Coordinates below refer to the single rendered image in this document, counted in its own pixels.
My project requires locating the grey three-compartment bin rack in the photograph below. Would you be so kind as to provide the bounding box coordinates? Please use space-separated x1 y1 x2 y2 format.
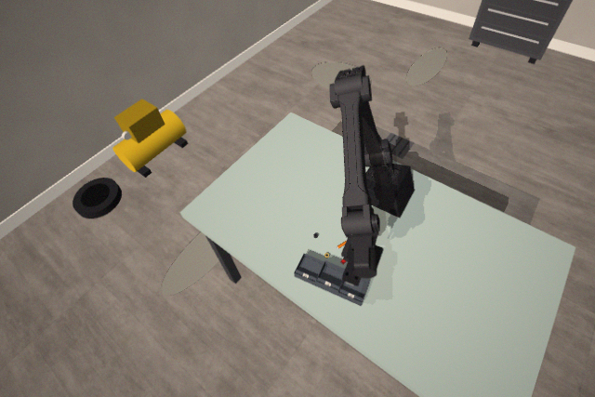
294 253 369 306

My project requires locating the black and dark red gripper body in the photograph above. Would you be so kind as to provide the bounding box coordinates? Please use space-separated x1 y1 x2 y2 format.
341 238 383 265

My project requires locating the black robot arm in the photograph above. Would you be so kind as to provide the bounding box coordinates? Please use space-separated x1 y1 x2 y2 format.
329 65 402 286

